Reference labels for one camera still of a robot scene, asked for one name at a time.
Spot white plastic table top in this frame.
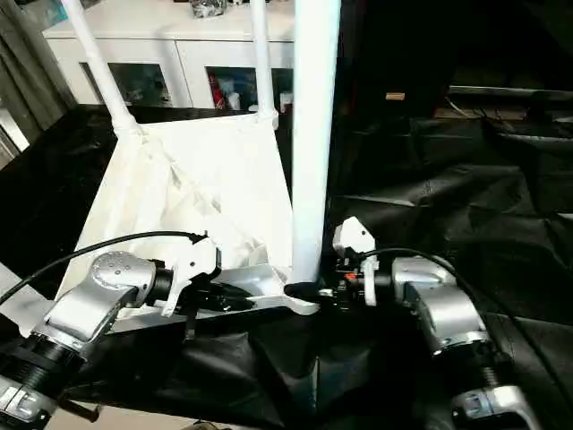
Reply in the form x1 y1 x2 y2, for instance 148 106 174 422
53 111 323 335

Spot white plastic table leg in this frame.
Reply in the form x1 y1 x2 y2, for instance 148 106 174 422
60 0 135 135
0 261 53 323
286 0 344 288
250 0 279 126

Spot black mat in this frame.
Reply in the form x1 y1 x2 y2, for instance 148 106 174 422
0 103 573 430

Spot black metal stand leg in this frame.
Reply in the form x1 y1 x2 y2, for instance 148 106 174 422
57 396 102 423

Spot black cabinet gold label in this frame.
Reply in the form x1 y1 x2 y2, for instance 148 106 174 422
338 0 453 118

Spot black side table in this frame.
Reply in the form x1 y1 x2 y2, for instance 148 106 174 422
447 85 573 122

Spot white glass-door cabinet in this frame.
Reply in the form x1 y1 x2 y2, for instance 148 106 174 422
42 0 299 112

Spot grey curtain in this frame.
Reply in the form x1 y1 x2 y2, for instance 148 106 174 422
0 0 77 144

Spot dark grey bundle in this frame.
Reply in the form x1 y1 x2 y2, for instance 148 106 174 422
190 0 229 20

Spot teal patterned strip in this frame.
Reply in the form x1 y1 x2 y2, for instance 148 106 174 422
42 0 68 26

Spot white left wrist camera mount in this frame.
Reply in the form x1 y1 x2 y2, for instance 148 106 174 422
158 232 223 317

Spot grey door frame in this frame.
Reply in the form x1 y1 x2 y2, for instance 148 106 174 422
0 107 30 158

